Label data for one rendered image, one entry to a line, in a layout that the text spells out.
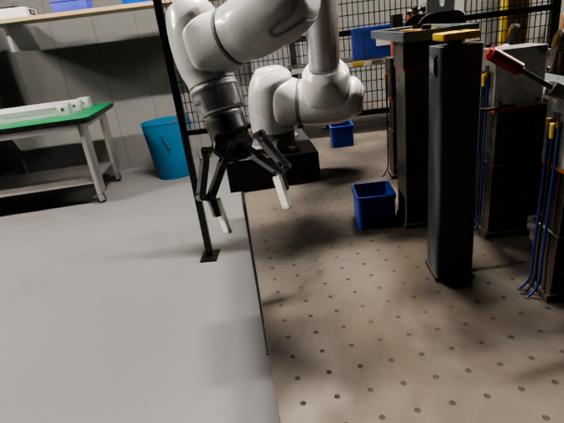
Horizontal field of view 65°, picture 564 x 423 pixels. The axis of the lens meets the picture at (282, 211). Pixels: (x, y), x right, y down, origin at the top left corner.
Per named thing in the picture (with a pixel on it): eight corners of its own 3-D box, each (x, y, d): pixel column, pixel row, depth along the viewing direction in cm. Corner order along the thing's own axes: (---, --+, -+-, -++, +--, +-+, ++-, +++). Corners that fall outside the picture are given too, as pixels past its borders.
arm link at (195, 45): (173, 96, 81) (227, 69, 74) (143, 11, 79) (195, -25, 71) (210, 91, 90) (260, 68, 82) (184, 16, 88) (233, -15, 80)
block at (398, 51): (437, 226, 110) (441, 33, 93) (404, 229, 110) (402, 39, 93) (425, 211, 119) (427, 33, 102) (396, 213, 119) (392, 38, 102)
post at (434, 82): (474, 278, 87) (488, 42, 70) (435, 282, 87) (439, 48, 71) (461, 259, 94) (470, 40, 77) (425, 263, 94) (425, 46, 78)
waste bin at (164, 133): (205, 164, 460) (194, 107, 438) (203, 176, 418) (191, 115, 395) (156, 171, 456) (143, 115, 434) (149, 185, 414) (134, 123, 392)
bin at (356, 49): (421, 52, 194) (421, 20, 189) (352, 60, 201) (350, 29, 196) (418, 49, 209) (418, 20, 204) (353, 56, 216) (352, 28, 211)
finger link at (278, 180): (272, 177, 89) (274, 175, 90) (282, 209, 90) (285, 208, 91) (278, 175, 87) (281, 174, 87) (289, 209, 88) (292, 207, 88)
